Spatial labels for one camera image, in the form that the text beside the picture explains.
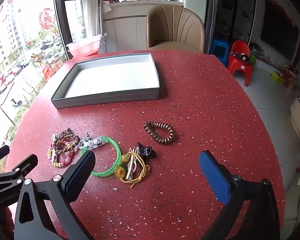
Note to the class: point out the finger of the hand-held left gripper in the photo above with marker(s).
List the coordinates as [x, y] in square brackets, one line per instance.
[26, 166]
[0, 155]

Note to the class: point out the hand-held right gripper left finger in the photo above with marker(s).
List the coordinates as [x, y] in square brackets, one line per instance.
[77, 177]

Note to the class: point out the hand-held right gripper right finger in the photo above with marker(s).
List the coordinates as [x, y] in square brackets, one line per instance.
[212, 175]

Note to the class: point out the brown rhinestone hair clip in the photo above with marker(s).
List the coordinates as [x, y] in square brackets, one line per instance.
[54, 136]

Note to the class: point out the clear plastic hair clip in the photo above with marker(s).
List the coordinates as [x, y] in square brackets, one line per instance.
[98, 142]

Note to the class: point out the green plastic bangle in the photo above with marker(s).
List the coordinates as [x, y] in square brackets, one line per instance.
[118, 150]

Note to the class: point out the silver bunny hair clip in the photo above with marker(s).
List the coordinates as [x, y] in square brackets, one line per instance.
[132, 166]

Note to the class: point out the black hair claw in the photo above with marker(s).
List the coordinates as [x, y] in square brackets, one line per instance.
[146, 151]

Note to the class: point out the grey jewelry tray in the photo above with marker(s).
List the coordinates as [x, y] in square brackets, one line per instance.
[110, 77]

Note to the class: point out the person's left forearm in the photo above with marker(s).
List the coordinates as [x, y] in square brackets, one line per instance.
[0, 225]

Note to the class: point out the red lantern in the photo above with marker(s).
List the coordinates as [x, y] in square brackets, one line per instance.
[51, 71]

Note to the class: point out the pile of toys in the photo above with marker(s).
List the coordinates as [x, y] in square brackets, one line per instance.
[282, 72]

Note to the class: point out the blue plastic stool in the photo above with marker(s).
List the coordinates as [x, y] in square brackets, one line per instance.
[220, 48]

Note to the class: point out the pink plastic basin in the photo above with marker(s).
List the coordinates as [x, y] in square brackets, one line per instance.
[82, 46]

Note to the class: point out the red plastic child chair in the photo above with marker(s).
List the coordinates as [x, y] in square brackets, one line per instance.
[240, 46]

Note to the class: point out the red window decal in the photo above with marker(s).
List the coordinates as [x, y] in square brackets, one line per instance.
[47, 18]

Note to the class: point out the beige upholstered chair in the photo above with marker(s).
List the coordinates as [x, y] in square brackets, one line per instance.
[175, 27]

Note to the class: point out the dark glass-door cabinet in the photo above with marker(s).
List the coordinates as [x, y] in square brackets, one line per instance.
[230, 10]

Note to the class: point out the white curtain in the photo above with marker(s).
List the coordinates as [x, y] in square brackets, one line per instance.
[91, 7]

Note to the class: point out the black wall screen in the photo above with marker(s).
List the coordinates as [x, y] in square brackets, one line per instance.
[277, 30]

